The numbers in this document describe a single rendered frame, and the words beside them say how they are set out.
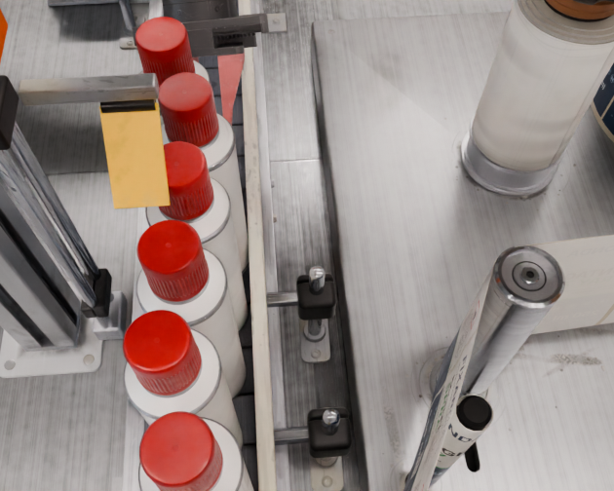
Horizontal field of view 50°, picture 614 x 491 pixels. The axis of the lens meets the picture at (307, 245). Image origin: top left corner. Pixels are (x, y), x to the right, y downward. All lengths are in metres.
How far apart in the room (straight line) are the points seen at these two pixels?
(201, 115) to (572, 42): 0.26
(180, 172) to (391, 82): 0.37
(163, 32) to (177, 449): 0.26
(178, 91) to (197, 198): 0.07
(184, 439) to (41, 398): 0.32
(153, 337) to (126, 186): 0.09
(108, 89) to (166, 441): 0.17
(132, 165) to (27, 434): 0.31
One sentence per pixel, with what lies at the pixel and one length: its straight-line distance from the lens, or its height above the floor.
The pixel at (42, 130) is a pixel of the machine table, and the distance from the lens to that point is 0.77.
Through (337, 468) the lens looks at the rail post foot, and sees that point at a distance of 0.56.
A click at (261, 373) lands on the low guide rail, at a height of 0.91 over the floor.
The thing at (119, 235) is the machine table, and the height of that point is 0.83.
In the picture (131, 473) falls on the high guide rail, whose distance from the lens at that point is 0.44.
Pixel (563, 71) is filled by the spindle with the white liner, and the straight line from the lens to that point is 0.52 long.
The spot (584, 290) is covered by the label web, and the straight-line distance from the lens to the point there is 0.47.
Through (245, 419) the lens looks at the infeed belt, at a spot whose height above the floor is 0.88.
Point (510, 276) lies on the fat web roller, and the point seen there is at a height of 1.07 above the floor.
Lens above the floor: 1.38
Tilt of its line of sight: 60 degrees down
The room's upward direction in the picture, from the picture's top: 1 degrees clockwise
